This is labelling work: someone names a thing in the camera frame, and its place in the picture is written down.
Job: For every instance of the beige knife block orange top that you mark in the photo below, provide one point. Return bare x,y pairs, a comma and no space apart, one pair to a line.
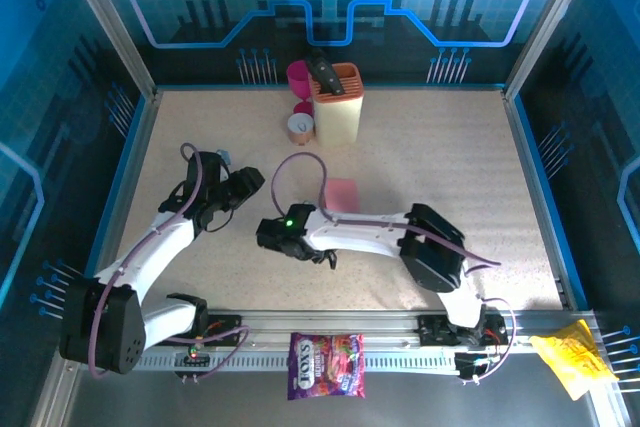
340,117

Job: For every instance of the pink paper sheet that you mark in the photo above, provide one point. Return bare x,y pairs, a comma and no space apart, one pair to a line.
345,194

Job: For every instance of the aluminium frame post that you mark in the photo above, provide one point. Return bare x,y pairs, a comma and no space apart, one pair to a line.
549,22
111,22

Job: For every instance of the magenta plastic goblet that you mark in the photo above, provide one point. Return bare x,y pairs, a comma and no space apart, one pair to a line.
297,79

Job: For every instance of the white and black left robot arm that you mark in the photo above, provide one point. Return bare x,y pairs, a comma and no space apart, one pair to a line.
160,252

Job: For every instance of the purple Fox's candy bag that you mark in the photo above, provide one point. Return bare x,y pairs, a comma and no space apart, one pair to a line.
325,367

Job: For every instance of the yellow plastic bag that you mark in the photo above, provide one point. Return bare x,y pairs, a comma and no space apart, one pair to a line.
570,357

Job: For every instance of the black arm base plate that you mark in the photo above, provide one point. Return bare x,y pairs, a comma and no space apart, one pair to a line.
230,332
430,332

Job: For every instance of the aluminium side rail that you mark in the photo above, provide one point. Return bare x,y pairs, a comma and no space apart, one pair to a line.
131,172
531,172

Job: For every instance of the black controller board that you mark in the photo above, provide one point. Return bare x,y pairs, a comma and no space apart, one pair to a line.
192,359
472,364

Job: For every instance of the aluminium front frame rail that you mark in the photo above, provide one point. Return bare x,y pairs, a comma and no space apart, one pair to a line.
325,322

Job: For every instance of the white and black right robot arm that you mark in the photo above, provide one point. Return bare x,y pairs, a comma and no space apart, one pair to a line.
360,237

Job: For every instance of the copper can white lid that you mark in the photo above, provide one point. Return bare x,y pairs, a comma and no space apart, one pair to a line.
300,127

